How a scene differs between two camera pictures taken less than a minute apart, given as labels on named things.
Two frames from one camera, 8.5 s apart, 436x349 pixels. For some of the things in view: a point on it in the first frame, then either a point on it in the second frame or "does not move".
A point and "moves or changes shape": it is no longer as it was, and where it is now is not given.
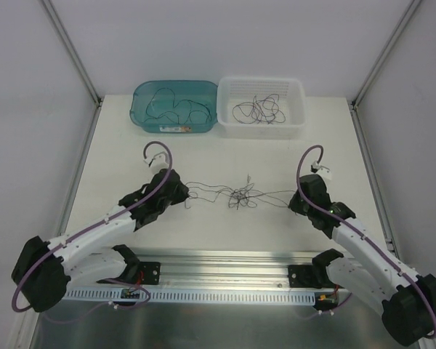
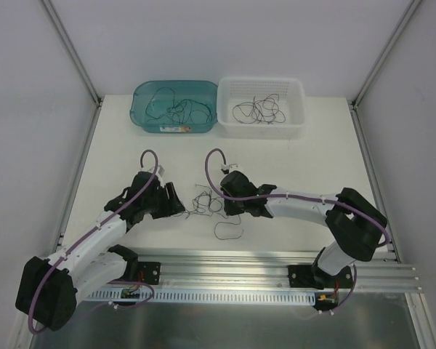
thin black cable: [274, 109] does not move
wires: [256, 118] does not move
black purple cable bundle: [245, 195] moves or changes shape
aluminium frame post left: [70, 46] does not move
